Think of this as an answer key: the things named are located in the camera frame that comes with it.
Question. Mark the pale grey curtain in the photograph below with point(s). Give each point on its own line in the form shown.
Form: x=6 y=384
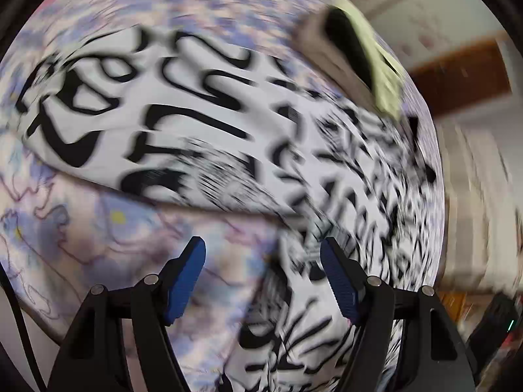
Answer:
x=478 y=196

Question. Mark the brown wooden door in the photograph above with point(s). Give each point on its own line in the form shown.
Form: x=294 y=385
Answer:
x=461 y=77

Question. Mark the light green garment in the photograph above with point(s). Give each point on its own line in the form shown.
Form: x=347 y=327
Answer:
x=384 y=77

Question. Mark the beige garment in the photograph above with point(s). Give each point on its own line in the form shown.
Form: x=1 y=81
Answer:
x=312 y=41

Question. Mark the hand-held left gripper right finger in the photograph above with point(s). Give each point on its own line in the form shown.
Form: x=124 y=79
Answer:
x=339 y=281

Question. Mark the purple floral bed sheet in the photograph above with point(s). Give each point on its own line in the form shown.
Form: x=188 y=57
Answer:
x=122 y=232

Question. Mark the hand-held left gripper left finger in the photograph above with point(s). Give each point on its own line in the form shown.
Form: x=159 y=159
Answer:
x=186 y=277

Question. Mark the white black-print t-shirt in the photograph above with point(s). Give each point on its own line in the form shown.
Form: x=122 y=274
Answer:
x=204 y=130

